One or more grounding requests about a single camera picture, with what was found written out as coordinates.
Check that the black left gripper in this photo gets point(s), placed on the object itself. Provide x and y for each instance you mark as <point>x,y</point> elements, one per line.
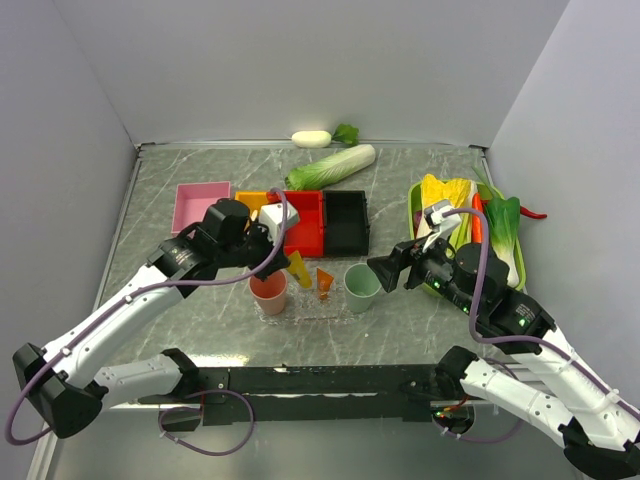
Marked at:
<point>269,247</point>

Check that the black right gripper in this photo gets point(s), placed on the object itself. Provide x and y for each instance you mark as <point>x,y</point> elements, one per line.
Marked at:
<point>387,268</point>

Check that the mint green plastic cup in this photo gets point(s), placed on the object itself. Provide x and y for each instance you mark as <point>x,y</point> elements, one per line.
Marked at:
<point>361,286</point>

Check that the orange toothpaste tube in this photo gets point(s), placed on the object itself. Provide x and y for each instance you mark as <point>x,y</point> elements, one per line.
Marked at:
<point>324,281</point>

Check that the pink plastic cup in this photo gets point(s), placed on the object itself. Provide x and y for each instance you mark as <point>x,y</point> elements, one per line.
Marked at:
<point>270,294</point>

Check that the yellow toothpaste tube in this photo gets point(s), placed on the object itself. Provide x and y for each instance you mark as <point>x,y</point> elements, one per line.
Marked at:
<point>298,270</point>

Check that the clear textured acrylic tray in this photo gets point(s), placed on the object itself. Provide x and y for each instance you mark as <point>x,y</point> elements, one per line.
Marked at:
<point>304,306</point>

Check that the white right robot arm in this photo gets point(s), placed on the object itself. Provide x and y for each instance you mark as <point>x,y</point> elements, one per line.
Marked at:
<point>573,407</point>

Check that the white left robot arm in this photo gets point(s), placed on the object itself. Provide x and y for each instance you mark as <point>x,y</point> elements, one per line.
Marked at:
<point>68,382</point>

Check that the lime green vegetable tray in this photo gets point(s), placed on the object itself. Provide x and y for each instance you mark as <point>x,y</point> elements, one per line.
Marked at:
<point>486,192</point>

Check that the yellow storage bin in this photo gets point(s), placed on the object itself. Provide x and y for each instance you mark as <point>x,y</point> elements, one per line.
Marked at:
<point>249,203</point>

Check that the pink drawer box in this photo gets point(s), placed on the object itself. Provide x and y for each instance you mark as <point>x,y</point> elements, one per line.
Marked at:
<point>192,201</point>

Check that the black storage bin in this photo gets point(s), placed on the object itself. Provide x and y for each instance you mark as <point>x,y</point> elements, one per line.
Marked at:
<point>346,223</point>

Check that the red storage bin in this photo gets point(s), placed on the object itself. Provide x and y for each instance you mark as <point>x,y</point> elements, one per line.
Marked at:
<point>307,236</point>

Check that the yellow napa cabbage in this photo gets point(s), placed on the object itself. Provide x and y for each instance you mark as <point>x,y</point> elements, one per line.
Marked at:
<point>434,189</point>

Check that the green napa cabbage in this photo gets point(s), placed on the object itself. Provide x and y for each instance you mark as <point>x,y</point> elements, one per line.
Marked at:
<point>332,169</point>

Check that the orange carrot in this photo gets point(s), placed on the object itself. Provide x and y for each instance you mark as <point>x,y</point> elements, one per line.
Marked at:
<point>477,232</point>

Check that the green bok choy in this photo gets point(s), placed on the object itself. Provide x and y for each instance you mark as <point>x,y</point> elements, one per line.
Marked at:
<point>503,217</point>

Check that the white radish with leaves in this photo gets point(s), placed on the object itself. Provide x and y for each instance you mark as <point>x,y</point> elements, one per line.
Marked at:
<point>344,134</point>

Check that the red chili pepper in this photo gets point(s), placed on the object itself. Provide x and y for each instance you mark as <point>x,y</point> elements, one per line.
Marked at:
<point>524,211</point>

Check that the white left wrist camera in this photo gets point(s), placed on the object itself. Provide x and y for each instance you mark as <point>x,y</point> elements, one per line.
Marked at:
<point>278,216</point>

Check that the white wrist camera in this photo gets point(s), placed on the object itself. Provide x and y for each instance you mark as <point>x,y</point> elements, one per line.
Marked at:
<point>438,221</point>
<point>278,216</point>

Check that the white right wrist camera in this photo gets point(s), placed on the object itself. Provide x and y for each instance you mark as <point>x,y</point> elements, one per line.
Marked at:
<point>438,221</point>

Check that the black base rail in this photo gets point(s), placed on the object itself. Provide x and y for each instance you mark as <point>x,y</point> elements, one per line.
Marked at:
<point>305,393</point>

